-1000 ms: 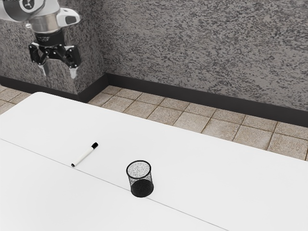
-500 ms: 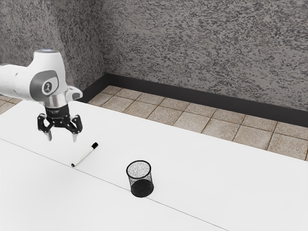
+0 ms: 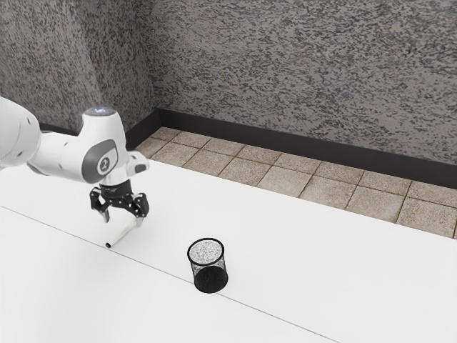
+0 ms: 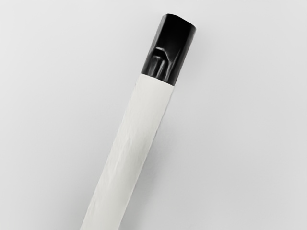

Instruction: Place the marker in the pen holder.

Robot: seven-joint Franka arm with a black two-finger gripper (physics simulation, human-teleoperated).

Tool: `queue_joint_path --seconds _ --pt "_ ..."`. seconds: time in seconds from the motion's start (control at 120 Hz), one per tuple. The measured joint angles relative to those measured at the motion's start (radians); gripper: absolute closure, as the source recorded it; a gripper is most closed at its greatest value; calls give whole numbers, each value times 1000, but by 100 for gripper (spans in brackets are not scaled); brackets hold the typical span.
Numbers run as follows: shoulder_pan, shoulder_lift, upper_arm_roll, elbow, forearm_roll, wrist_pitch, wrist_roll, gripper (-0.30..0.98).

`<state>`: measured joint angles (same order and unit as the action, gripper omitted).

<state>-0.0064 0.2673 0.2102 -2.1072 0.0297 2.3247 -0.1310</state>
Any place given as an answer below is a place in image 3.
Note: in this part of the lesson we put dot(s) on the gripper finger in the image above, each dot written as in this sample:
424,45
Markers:
140,207
99,205

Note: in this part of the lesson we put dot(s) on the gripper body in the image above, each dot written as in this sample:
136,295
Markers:
116,194

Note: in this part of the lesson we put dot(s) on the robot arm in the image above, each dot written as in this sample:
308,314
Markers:
57,150

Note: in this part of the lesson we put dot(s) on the white pen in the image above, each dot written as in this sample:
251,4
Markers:
119,236

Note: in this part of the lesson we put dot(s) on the black mesh pen holder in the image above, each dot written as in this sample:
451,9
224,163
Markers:
209,266

